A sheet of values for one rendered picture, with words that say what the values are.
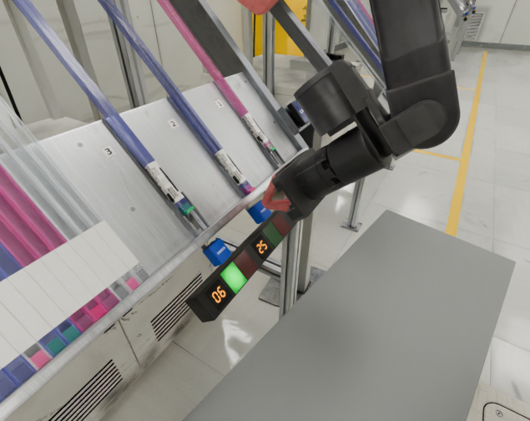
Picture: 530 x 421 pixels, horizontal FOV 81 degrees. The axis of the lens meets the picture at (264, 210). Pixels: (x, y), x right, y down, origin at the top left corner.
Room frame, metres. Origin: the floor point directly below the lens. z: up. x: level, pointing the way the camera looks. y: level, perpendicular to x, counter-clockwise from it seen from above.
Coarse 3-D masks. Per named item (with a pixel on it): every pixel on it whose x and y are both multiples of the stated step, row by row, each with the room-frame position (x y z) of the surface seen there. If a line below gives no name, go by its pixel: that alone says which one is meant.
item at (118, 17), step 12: (108, 0) 0.54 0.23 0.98; (108, 12) 0.53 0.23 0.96; (120, 12) 0.53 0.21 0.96; (120, 24) 0.52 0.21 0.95; (132, 36) 0.51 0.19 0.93; (144, 48) 0.51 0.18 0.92; (144, 60) 0.50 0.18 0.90; (156, 60) 0.50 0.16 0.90; (156, 72) 0.49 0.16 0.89; (168, 84) 0.48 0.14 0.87; (180, 96) 0.48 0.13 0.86; (180, 108) 0.47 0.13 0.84; (192, 108) 0.47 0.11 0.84; (192, 120) 0.46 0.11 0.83; (204, 132) 0.45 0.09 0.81; (216, 144) 0.44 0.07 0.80
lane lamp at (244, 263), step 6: (246, 252) 0.34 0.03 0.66; (240, 258) 0.33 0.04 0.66; (246, 258) 0.33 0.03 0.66; (240, 264) 0.32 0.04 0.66; (246, 264) 0.33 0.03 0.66; (252, 264) 0.33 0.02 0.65; (240, 270) 0.31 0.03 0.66; (246, 270) 0.32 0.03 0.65; (252, 270) 0.32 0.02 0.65; (246, 276) 0.31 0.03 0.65
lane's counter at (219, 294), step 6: (216, 282) 0.28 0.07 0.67; (210, 288) 0.27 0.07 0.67; (216, 288) 0.27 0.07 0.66; (222, 288) 0.28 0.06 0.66; (210, 294) 0.26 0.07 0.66; (216, 294) 0.27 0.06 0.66; (222, 294) 0.27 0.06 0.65; (228, 294) 0.28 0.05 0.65; (210, 300) 0.26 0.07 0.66; (216, 300) 0.26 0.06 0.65; (222, 300) 0.27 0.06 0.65; (228, 300) 0.27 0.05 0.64; (216, 306) 0.26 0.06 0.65; (222, 306) 0.26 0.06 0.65
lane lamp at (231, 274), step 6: (234, 264) 0.32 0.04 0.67; (228, 270) 0.30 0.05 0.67; (234, 270) 0.31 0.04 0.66; (222, 276) 0.29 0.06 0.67; (228, 276) 0.30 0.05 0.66; (234, 276) 0.30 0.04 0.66; (240, 276) 0.30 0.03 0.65; (228, 282) 0.29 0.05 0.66; (234, 282) 0.29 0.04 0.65; (240, 282) 0.30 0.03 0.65; (234, 288) 0.29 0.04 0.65
